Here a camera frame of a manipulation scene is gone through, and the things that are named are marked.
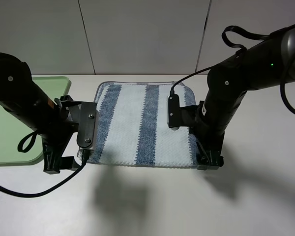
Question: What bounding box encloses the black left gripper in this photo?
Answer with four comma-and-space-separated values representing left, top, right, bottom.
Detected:
40, 95, 81, 174

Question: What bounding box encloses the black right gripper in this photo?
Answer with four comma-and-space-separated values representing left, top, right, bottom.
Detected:
180, 101, 224, 170

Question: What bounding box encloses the blue white striped towel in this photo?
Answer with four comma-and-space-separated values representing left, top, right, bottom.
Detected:
88, 82, 197, 168

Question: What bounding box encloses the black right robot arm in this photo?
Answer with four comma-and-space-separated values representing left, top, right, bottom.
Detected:
178, 24, 295, 170

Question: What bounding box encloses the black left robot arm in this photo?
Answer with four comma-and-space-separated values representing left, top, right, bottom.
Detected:
0, 52, 80, 174

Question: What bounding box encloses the green plastic tray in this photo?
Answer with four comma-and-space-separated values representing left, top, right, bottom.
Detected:
0, 76, 71, 166

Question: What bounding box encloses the black left camera cable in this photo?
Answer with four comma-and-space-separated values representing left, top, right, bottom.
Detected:
0, 147, 91, 198

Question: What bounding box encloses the black camera cable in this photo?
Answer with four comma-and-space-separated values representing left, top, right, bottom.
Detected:
170, 67, 212, 96
0, 147, 91, 198

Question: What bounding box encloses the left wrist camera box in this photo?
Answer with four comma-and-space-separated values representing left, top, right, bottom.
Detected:
77, 102, 97, 150

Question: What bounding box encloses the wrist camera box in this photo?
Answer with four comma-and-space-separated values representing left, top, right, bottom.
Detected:
77, 102, 97, 150
167, 93, 181, 131

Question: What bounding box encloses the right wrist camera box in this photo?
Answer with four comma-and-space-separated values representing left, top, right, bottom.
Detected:
167, 93, 181, 131

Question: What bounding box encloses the black right camera cable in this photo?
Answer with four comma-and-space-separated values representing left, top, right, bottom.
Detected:
170, 67, 212, 96

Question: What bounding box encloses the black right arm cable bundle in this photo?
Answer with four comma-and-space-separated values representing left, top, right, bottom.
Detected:
221, 21, 295, 118

